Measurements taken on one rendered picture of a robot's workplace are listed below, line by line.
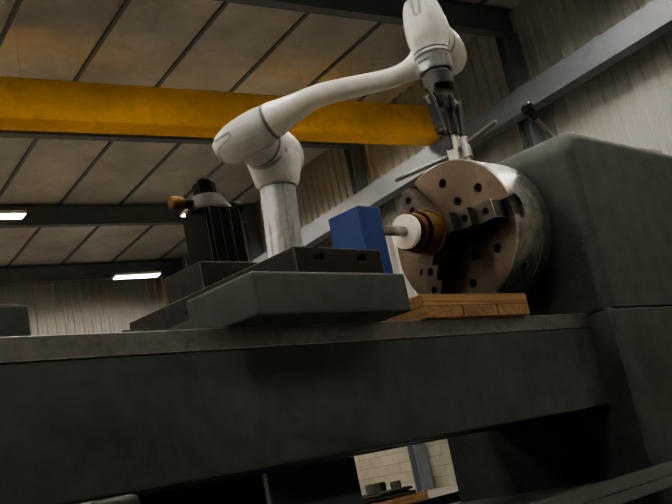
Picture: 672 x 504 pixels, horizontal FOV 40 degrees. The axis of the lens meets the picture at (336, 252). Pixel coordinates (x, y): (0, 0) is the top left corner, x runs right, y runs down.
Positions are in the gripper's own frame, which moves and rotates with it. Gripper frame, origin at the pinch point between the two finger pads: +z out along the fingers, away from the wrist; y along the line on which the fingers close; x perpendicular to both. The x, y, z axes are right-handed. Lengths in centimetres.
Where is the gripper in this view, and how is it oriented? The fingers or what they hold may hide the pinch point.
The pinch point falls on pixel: (454, 150)
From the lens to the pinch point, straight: 224.6
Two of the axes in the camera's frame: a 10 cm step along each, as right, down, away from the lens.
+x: 6.8, -3.0, -6.7
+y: -7.1, -0.3, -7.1
